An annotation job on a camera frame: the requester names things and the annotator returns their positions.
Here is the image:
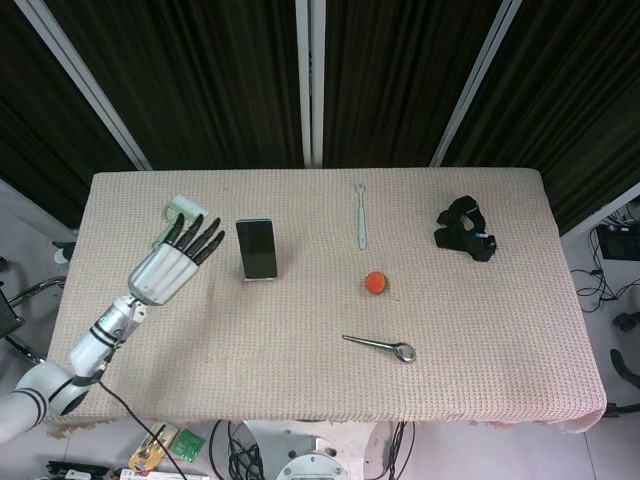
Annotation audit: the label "dark folding screen panel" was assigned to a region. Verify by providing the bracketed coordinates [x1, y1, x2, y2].
[429, 0, 640, 236]
[0, 0, 151, 231]
[309, 0, 521, 169]
[44, 0, 314, 171]

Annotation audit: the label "black smartphone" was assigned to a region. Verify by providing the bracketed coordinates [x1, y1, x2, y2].
[235, 217, 279, 279]

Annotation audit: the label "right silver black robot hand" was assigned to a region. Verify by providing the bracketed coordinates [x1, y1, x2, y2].
[609, 348, 640, 389]

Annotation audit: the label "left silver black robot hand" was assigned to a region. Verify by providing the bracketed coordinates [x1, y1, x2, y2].
[128, 213, 227, 307]

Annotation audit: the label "pink waffle tablecloth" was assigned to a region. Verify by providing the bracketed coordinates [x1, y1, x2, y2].
[43, 167, 609, 435]

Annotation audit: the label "black white small object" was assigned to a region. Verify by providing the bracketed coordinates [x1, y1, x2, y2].
[52, 239, 76, 266]

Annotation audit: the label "yellow tool package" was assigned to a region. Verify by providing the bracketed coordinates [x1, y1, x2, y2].
[127, 421, 180, 472]

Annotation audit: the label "green hand brush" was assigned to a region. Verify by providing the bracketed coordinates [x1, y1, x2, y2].
[151, 195, 209, 250]

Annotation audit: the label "black monitor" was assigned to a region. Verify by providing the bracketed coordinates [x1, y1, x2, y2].
[597, 223, 640, 261]

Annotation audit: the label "black floor cables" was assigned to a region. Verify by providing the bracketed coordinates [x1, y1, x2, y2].
[569, 267, 619, 315]

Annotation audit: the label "chrome frame chair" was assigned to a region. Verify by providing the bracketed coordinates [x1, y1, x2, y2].
[0, 277, 66, 366]

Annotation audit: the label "black fabric strap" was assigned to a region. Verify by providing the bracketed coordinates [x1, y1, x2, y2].
[433, 195, 498, 263]

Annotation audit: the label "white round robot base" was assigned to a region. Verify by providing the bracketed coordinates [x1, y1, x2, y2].
[243, 419, 381, 480]

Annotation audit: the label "green circuit board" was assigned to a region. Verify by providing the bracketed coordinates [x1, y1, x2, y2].
[173, 427, 207, 461]

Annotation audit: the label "metal spoon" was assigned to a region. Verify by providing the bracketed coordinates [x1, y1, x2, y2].
[341, 334, 417, 364]

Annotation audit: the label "black cable bundle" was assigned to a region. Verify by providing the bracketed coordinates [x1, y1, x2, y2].
[208, 420, 266, 480]

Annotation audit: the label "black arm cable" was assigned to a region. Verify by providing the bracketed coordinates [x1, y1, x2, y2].
[97, 379, 184, 480]

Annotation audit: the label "white toothbrush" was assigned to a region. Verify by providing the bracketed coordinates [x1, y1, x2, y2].
[353, 183, 369, 250]

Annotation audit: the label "black bar device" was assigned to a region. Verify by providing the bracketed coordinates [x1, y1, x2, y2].
[46, 458, 119, 480]

